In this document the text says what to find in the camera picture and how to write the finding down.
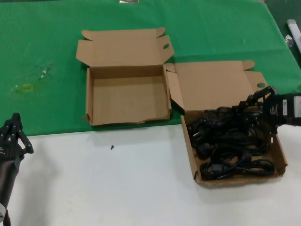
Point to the small dark metal parts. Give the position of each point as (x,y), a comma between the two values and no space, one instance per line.
(289,42)

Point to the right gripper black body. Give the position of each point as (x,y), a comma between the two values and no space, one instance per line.
(277,109)

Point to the open brown cardboard box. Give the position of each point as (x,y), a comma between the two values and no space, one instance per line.
(211,84)

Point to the green table cloth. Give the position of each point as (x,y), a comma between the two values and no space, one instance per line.
(47,35)

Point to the white table cloth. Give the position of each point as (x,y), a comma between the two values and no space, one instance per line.
(117,188)

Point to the clear tape scrap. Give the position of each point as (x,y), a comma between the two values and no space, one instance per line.
(43,75)

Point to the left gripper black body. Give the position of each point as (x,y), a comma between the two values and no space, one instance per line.
(9,153)

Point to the yellow tape outline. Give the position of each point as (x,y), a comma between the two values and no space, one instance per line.
(27,91)

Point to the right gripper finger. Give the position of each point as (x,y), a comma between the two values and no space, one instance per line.
(262,94)
(248,105)

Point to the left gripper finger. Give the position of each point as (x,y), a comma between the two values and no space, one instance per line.
(5,131)
(24,143)

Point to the white metal bar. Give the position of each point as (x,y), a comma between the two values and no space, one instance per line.
(295,30)

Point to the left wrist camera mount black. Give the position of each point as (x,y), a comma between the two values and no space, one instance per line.
(5,181)

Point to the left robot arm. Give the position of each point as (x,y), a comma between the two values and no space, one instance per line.
(2,209)

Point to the cardboard box with torn rim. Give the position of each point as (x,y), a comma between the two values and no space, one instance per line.
(127,99)

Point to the silver foil piece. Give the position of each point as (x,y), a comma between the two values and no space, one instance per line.
(129,1)

